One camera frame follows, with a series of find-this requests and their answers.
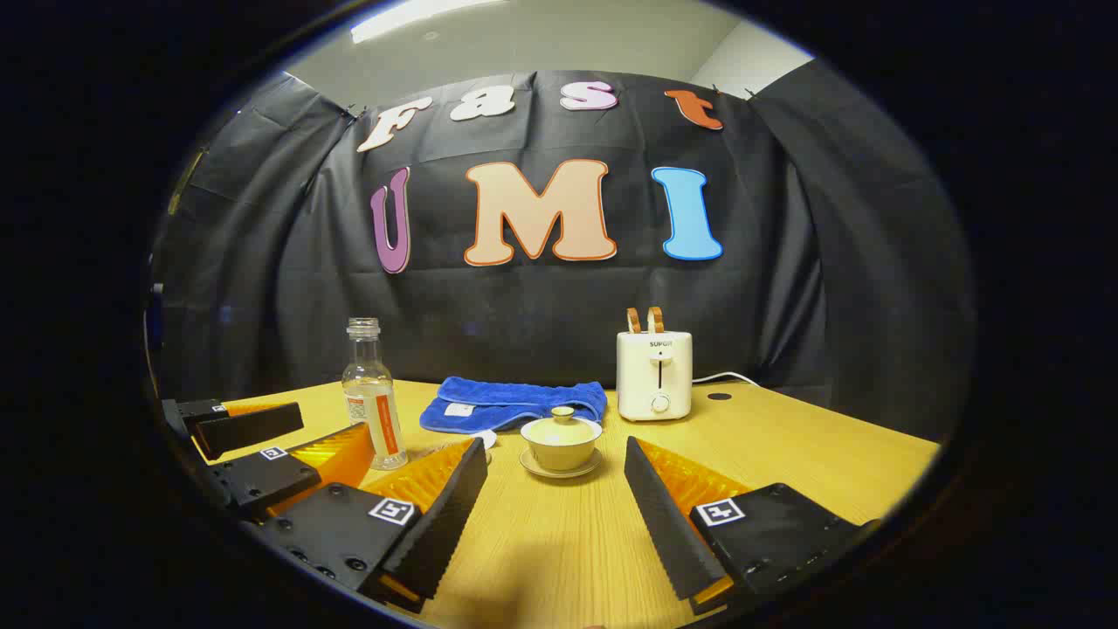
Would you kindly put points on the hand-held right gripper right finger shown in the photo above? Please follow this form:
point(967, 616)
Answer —
point(672, 533)

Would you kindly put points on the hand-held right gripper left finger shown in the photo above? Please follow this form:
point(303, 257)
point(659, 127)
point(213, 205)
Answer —
point(437, 533)

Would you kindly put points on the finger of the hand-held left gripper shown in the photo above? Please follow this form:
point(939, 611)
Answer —
point(253, 425)
point(262, 476)

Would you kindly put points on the black backdrop cloth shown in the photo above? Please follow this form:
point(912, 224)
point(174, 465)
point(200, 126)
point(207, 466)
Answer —
point(541, 306)

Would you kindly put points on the clear plastic water bottle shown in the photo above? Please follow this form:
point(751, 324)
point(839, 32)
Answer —
point(371, 411)

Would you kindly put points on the blue towel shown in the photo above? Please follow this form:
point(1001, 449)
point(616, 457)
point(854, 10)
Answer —
point(515, 397)

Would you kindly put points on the white toaster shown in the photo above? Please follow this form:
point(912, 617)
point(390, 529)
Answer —
point(651, 376)

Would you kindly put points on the cream teacup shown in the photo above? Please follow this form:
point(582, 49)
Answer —
point(561, 456)

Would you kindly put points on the bread slice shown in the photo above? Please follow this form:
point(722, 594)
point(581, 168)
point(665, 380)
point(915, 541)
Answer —
point(655, 320)
point(633, 321)

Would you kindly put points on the cream saucer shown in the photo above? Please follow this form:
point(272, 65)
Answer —
point(561, 475)

